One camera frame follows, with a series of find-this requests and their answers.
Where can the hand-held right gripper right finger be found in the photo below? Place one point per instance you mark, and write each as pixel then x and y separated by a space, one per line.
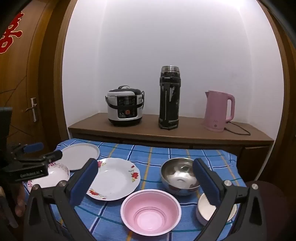
pixel 205 183

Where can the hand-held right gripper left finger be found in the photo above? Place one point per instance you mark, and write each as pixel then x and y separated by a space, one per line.
pixel 85 180

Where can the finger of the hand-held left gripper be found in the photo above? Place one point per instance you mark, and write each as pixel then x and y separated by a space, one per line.
pixel 34 147
pixel 54 155

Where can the pink floral white bowl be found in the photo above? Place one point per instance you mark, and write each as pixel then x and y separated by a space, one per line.
pixel 55 176

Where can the plain white plate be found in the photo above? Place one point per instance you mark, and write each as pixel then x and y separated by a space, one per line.
pixel 78 155

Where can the white enamel bowl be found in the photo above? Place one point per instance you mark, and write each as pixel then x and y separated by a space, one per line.
pixel 203 208

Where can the red floral white plate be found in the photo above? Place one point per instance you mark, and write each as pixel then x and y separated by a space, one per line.
pixel 113 178

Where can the stainless steel bowl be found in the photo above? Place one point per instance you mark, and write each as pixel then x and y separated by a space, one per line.
pixel 175 169

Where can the pink plastic bowl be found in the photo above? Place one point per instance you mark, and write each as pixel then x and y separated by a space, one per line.
pixel 150 213

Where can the person's left hand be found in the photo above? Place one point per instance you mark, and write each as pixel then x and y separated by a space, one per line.
pixel 19 199

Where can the wooden cabinet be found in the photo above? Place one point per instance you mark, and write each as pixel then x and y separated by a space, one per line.
pixel 185 129

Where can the blue plaid tablecloth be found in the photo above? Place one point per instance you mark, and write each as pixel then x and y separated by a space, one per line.
pixel 152 157

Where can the pink electric kettle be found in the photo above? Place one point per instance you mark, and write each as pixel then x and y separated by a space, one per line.
pixel 215 111

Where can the wooden door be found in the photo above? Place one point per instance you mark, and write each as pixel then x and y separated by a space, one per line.
pixel 23 69

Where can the silver black rice cooker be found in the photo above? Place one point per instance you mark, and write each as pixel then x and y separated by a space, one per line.
pixel 124 109

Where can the black thermos flask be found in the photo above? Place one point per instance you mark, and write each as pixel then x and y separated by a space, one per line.
pixel 168 99

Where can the red paper door decoration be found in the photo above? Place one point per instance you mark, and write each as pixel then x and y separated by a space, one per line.
pixel 13 30

